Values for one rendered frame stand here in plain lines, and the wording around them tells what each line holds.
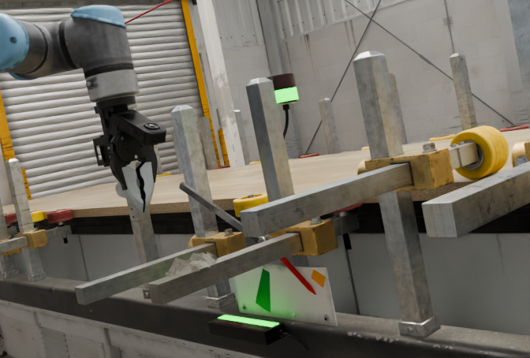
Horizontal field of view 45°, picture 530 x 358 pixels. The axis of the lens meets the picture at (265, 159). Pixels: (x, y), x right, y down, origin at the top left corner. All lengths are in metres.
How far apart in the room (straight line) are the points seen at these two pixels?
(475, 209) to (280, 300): 0.67
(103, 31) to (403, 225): 0.61
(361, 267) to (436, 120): 8.31
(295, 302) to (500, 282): 0.35
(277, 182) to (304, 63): 10.08
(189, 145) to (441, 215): 0.84
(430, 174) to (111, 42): 0.60
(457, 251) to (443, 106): 8.35
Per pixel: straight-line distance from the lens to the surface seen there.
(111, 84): 1.18
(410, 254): 0.98
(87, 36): 1.20
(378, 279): 1.33
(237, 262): 1.02
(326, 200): 0.80
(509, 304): 1.18
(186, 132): 1.32
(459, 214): 0.56
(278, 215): 0.74
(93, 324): 1.97
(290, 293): 1.17
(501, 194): 0.62
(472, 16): 9.18
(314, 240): 1.09
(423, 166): 0.92
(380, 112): 0.95
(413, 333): 1.02
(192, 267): 0.96
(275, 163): 1.13
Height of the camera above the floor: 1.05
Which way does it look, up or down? 3 degrees down
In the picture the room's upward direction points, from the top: 11 degrees counter-clockwise
